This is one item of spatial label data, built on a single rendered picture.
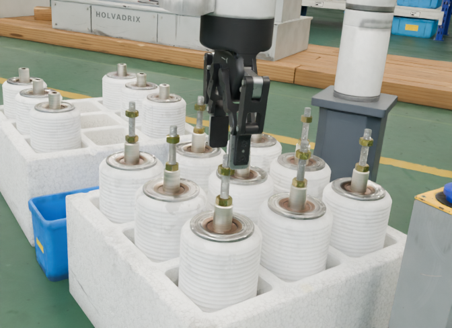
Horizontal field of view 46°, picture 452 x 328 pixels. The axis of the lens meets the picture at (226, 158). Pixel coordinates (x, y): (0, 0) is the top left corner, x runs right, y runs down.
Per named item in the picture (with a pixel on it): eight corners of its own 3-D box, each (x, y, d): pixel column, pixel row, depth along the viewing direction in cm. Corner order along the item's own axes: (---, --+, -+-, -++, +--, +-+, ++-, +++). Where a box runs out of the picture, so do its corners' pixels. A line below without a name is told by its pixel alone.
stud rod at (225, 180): (223, 218, 62) (228, 157, 59) (216, 216, 62) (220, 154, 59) (229, 216, 62) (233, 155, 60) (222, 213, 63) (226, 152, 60)
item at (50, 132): (74, 180, 117) (71, 99, 110) (89, 197, 109) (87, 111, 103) (28, 187, 112) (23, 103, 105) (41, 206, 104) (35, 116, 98)
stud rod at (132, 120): (132, 152, 79) (132, 103, 77) (126, 150, 80) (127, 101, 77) (136, 150, 80) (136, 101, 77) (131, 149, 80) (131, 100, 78)
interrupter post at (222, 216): (219, 236, 61) (221, 210, 60) (207, 227, 63) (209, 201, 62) (236, 230, 63) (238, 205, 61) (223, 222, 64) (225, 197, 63)
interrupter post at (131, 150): (136, 159, 82) (136, 138, 81) (142, 165, 80) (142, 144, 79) (121, 161, 81) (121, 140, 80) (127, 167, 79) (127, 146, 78)
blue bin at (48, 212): (171, 223, 116) (173, 172, 112) (198, 246, 108) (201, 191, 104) (29, 257, 100) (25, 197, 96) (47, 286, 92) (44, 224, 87)
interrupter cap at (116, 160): (144, 152, 85) (144, 147, 85) (165, 168, 79) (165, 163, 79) (98, 158, 81) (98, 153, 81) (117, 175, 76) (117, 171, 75)
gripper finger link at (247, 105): (241, 73, 50) (232, 127, 54) (247, 82, 49) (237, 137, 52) (268, 73, 51) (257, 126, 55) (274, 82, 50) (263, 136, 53)
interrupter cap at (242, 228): (214, 251, 58) (215, 246, 58) (177, 223, 63) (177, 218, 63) (267, 234, 62) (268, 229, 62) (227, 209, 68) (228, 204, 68)
